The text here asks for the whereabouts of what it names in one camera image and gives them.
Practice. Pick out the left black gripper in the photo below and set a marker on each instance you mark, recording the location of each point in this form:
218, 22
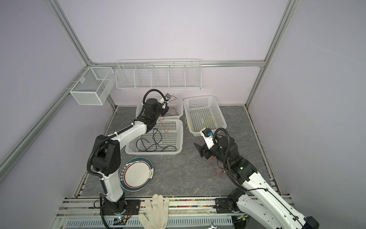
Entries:
165, 110

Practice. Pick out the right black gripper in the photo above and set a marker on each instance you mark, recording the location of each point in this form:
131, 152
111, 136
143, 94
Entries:
205, 150

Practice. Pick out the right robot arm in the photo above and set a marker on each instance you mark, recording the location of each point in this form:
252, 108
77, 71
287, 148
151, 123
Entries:
253, 195

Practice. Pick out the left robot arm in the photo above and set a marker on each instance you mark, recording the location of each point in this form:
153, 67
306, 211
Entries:
105, 158

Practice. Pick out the white gloved hand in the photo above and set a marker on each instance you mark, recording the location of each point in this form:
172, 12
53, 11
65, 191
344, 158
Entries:
157, 212

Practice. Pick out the back left white basket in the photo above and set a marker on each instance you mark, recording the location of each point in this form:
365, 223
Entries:
176, 107

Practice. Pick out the front white plastic basket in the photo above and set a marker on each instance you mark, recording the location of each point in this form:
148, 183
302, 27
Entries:
166, 138

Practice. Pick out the back right white basket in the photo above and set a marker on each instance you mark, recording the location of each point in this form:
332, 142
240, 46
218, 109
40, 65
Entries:
203, 112

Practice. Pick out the white plate green rim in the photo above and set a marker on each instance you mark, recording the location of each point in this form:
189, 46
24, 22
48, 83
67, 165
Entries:
136, 174

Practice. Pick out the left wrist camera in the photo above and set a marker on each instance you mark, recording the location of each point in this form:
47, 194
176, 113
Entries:
166, 100

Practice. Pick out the white wire wall shelf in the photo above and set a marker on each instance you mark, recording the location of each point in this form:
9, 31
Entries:
159, 73

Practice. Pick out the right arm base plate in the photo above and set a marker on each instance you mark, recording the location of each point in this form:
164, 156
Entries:
226, 205

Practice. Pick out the white mesh wall box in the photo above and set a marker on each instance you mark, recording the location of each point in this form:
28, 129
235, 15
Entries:
94, 86

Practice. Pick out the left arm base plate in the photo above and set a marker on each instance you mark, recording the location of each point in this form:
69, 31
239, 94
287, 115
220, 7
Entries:
123, 207

